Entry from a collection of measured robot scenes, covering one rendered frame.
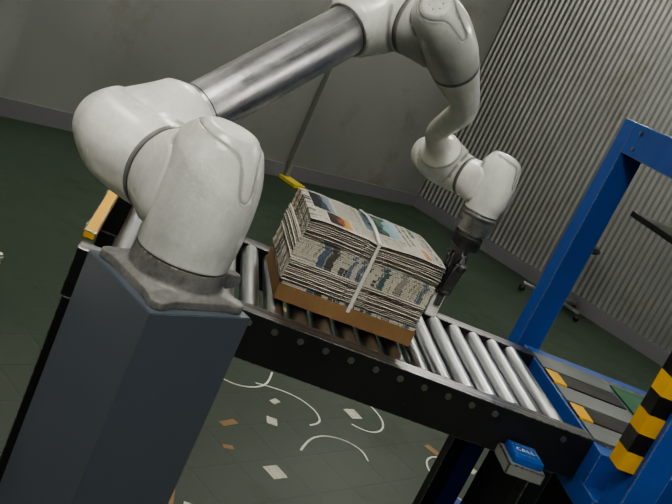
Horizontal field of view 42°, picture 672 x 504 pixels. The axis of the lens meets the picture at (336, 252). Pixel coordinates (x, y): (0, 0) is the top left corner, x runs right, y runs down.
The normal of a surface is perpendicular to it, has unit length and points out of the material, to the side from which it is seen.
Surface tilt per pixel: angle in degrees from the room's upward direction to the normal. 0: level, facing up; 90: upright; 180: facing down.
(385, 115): 90
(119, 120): 56
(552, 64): 90
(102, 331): 90
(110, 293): 90
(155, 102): 32
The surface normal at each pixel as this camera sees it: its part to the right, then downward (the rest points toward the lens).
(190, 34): 0.62, 0.47
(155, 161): -0.57, -0.22
